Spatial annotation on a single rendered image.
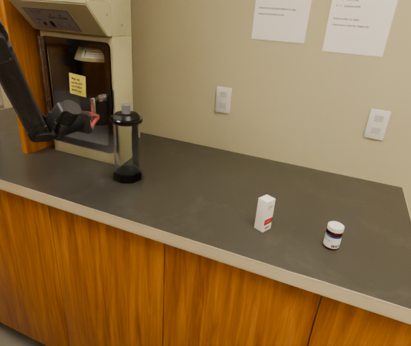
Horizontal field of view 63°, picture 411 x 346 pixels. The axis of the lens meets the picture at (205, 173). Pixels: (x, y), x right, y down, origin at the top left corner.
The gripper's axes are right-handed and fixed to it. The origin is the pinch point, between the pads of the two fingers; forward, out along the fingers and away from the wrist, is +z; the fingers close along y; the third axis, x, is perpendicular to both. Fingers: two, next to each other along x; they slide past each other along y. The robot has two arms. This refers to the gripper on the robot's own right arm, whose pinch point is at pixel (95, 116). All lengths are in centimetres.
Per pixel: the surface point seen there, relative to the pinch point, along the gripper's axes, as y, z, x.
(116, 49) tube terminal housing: -5.6, 6.9, -23.0
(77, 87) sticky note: 10.1, 3.8, -8.5
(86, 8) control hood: -4.4, -5.8, -34.7
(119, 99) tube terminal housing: -5.4, 7.5, -5.4
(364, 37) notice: -83, 47, -32
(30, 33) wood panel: 31.4, 5.2, -25.2
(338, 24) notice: -73, 47, -36
